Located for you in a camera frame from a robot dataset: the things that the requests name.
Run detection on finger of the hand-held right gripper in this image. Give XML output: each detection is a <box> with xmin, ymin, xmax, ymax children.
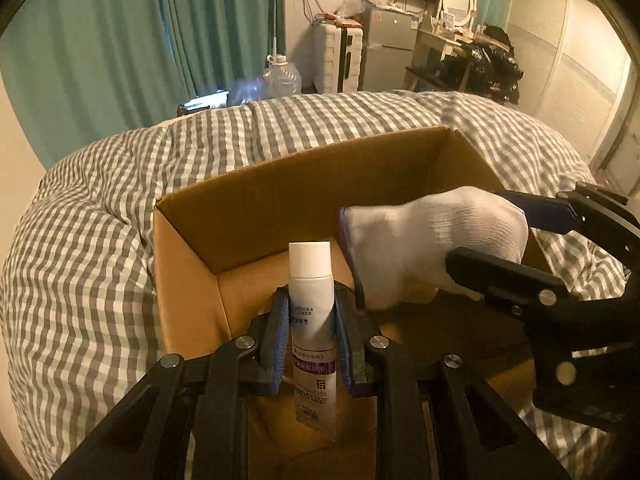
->
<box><xmin>446</xmin><ymin>247</ymin><xmax>577</xmax><ymax>322</ymax></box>
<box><xmin>500</xmin><ymin>182</ymin><xmax>640</xmax><ymax>271</ymax></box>

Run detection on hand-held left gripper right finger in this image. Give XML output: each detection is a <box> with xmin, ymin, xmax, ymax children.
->
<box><xmin>332</xmin><ymin>287</ymin><xmax>571</xmax><ymax>480</ymax></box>

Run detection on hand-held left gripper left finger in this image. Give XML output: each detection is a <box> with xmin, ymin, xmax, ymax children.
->
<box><xmin>50</xmin><ymin>287</ymin><xmax>291</xmax><ymax>480</ymax></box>

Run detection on white tube bottle purple label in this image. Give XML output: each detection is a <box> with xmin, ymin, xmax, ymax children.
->
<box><xmin>287</xmin><ymin>241</ymin><xmax>339</xmax><ymax>442</ymax></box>

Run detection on white sock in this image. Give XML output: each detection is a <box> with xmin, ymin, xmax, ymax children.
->
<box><xmin>339</xmin><ymin>186</ymin><xmax>530</xmax><ymax>313</ymax></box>

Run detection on cardboard box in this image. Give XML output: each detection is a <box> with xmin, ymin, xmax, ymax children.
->
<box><xmin>152</xmin><ymin>125</ymin><xmax>566</xmax><ymax>480</ymax></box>

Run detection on black plastic bags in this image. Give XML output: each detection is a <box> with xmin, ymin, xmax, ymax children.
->
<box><xmin>440</xmin><ymin>25</ymin><xmax>524</xmax><ymax>106</ymax></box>

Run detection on white sliding wardrobe door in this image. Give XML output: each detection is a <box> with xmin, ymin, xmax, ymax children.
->
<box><xmin>505</xmin><ymin>0</ymin><xmax>632</xmax><ymax>172</ymax></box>

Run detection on white dressing table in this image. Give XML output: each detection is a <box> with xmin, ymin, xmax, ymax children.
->
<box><xmin>404</xmin><ymin>27</ymin><xmax>482</xmax><ymax>92</ymax></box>

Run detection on silver mini fridge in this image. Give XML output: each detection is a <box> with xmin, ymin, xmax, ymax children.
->
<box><xmin>361</xmin><ymin>6</ymin><xmax>420</xmax><ymax>94</ymax></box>

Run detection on grey white checked blanket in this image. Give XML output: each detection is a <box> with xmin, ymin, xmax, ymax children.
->
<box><xmin>0</xmin><ymin>91</ymin><xmax>633</xmax><ymax>480</ymax></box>

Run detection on white oval vanity mirror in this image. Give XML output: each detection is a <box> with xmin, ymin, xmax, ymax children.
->
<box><xmin>438</xmin><ymin>0</ymin><xmax>477</xmax><ymax>32</ymax></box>

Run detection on crushed clear plastic bottle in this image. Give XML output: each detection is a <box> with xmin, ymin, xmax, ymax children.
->
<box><xmin>227</xmin><ymin>77</ymin><xmax>266</xmax><ymax>107</ymax></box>

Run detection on white suitcase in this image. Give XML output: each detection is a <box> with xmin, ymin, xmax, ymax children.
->
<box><xmin>313</xmin><ymin>22</ymin><xmax>365</xmax><ymax>95</ymax></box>

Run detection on large clear water jug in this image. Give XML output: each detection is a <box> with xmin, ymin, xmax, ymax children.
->
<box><xmin>262</xmin><ymin>54</ymin><xmax>303</xmax><ymax>99</ymax></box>

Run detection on clear plastic bag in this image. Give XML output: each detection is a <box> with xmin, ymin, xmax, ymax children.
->
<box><xmin>320</xmin><ymin>1</ymin><xmax>370</xmax><ymax>29</ymax></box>

